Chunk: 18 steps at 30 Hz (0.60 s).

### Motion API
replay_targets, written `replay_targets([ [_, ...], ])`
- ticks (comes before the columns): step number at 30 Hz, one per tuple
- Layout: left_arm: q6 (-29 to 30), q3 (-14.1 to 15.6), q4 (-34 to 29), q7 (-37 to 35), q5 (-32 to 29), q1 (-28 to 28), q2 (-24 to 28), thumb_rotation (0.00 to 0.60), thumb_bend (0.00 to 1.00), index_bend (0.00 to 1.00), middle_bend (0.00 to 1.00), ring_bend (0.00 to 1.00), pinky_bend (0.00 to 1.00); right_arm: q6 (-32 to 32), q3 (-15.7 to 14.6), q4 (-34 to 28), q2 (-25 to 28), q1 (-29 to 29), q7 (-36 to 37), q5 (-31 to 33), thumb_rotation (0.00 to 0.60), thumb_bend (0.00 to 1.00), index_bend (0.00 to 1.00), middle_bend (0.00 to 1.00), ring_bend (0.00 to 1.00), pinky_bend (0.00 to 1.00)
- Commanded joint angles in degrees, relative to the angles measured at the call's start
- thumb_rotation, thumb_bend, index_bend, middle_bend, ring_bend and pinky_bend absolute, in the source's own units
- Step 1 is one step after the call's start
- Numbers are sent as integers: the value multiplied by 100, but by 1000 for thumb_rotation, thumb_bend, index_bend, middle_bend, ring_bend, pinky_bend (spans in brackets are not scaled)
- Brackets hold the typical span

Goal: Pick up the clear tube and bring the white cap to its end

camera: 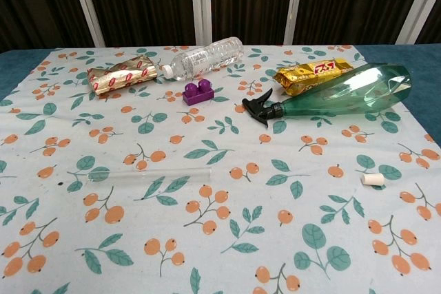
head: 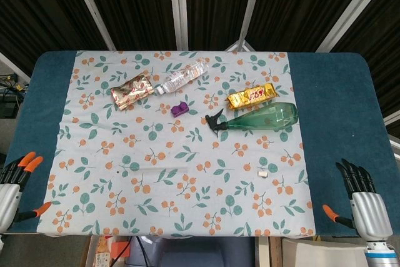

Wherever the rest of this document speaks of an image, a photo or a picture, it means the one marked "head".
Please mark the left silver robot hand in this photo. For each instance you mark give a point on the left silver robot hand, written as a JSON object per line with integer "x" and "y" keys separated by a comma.
{"x": 9, "y": 198}

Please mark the champagne foil wrapper red print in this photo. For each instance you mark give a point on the champagne foil wrapper red print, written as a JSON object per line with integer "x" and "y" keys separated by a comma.
{"x": 131, "y": 92}

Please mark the clear plastic water bottle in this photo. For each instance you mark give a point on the clear plastic water bottle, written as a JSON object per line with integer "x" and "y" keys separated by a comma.
{"x": 181, "y": 76}

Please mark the green spray bottle black trigger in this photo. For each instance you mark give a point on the green spray bottle black trigger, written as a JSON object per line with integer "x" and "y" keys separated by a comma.
{"x": 268, "y": 117}

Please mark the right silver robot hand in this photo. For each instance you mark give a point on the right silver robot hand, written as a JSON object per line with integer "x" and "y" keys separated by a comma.
{"x": 370, "y": 214}

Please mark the floral print tablecloth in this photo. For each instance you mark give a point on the floral print tablecloth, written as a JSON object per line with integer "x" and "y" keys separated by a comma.
{"x": 187, "y": 198}

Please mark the black folding screen white frame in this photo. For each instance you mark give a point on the black folding screen white frame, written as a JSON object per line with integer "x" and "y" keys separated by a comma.
{"x": 218, "y": 4}

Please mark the cardboard box with orange item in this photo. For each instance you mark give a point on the cardboard box with orange item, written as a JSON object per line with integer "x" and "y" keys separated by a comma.
{"x": 104, "y": 253}

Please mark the yellow gold snack pack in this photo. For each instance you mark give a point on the yellow gold snack pack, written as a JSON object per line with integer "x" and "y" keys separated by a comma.
{"x": 251, "y": 95}

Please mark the blue felt table cover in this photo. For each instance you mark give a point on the blue felt table cover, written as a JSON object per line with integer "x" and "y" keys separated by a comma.
{"x": 337, "y": 107}

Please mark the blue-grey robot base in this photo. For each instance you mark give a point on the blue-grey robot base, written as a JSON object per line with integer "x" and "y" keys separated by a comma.
{"x": 203, "y": 253}

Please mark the small white cork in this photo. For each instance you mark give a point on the small white cork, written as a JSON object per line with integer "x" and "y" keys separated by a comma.
{"x": 262, "y": 174}

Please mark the purple toy brick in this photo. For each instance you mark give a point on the purple toy brick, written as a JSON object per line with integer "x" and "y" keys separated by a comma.
{"x": 179, "y": 109}

